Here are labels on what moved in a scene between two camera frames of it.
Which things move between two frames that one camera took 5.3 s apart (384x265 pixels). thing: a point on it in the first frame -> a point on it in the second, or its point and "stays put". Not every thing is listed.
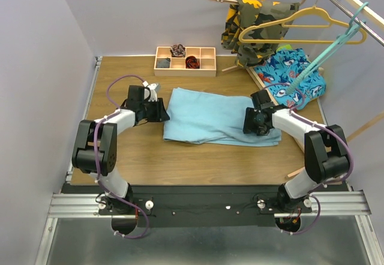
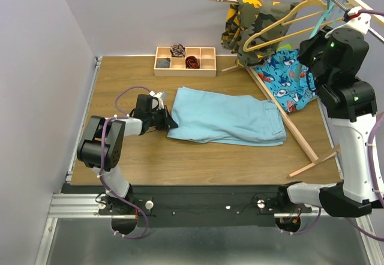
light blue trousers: x=203 y=116 stays put
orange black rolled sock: x=192 y=62 stays put
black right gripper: x=248 y=123 -> x=306 y=45
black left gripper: x=161 y=114 -> x=168 y=122
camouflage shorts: x=246 y=12 stays put
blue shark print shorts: x=281 y=70 stays put
